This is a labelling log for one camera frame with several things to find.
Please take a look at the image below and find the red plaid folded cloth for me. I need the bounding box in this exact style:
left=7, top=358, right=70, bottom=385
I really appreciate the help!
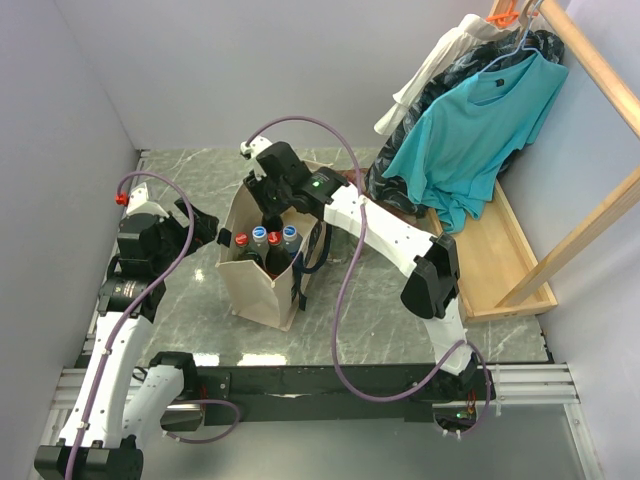
left=338, top=169, right=367, bottom=189

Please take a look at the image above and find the cola bottle red cap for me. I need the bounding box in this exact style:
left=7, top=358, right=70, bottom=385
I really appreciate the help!
left=234, top=232, right=263, bottom=268
left=265, top=232, right=292, bottom=278
left=261, top=215, right=284, bottom=233

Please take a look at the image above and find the pocari bottle blue cap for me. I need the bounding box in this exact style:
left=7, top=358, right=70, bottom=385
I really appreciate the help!
left=282, top=225, right=303, bottom=262
left=251, top=226, right=269, bottom=260

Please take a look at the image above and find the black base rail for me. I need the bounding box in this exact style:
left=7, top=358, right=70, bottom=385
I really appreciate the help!
left=159, top=364, right=496, bottom=432

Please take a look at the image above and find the wooden clothes rack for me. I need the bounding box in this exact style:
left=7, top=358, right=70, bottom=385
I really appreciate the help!
left=456, top=1, right=639, bottom=323

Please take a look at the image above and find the clear green-capped glass bottle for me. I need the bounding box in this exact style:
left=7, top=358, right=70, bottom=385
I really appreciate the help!
left=328, top=228, right=355, bottom=264

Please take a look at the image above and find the Pocari bottle blue cap right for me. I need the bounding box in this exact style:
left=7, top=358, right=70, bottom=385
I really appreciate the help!
left=282, top=225, right=303, bottom=262

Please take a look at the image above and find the beige canvas tote bag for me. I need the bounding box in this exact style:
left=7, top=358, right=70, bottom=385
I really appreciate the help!
left=217, top=185, right=311, bottom=331

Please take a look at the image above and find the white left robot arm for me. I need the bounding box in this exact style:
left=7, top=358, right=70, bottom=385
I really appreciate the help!
left=34, top=194, right=219, bottom=479

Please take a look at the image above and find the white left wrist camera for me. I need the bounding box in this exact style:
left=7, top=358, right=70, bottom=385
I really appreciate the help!
left=115, top=182, right=169, bottom=218

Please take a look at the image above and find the white garment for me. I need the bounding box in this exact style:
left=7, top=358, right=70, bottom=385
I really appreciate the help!
left=374, top=14, right=516, bottom=136

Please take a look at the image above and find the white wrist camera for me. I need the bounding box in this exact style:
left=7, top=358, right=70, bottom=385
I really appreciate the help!
left=240, top=136, right=272, bottom=181
left=115, top=182, right=169, bottom=218

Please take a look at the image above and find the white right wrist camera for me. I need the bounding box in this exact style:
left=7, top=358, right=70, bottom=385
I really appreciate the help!
left=240, top=136, right=272, bottom=181

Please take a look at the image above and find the Pocari bottle blue cap left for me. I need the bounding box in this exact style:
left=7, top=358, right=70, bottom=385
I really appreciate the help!
left=251, top=226, right=269, bottom=260

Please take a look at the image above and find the cola bottle red cap front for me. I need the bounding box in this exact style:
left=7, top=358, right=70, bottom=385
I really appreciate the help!
left=265, top=232, right=292, bottom=278

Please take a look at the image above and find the light blue hanger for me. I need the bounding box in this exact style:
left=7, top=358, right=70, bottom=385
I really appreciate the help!
left=469, top=1, right=563, bottom=75

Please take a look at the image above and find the orange hanger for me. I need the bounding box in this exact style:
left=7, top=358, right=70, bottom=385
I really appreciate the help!
left=485, top=0, right=520, bottom=28

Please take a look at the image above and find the turquoise t-shirt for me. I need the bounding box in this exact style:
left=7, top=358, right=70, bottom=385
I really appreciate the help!
left=383, top=53, right=568, bottom=233

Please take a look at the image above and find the dark floral shirt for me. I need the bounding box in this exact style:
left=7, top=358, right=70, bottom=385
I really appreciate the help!
left=365, top=30, right=565, bottom=218

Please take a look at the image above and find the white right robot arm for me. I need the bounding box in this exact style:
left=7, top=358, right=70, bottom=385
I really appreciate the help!
left=240, top=137, right=480, bottom=398

